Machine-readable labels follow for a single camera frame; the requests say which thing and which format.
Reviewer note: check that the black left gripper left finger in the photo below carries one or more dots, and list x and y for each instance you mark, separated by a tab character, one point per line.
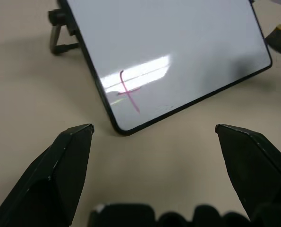
48	179

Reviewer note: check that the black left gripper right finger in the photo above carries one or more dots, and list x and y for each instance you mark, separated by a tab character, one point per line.
256	170

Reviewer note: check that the black and yellow eraser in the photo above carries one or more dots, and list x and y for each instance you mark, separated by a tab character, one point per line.
280	39

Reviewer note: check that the black-framed whiteboard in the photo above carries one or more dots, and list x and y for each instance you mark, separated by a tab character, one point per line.
168	54

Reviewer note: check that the black whiteboard stand leg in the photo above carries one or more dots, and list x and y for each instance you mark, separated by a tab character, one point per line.
60	33

